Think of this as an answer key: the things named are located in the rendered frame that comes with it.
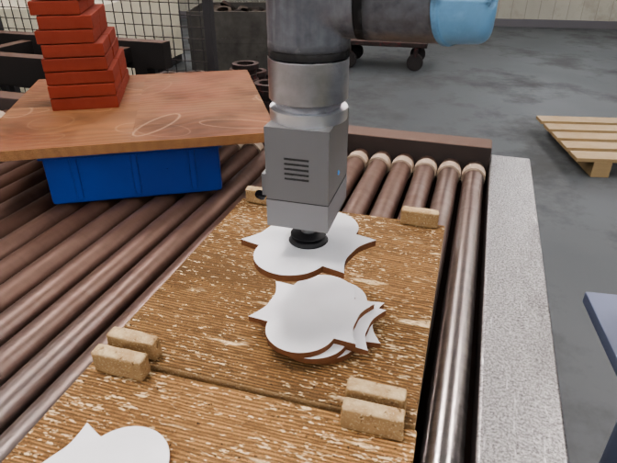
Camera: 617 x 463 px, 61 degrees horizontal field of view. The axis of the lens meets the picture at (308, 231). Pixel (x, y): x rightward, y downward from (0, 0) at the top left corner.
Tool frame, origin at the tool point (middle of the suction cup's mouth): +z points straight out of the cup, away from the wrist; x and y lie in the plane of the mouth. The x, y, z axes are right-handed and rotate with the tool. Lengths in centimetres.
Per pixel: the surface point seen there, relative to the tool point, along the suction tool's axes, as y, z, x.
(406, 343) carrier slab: 0.8, 10.1, 11.8
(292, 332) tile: 5.3, 7.6, -0.3
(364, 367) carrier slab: 5.8, 10.1, 8.0
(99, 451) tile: 23.4, 9.3, -12.5
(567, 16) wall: -956, 86, 169
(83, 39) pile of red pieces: -40, -13, -55
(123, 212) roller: -22.4, 12.5, -40.5
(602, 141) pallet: -337, 93, 113
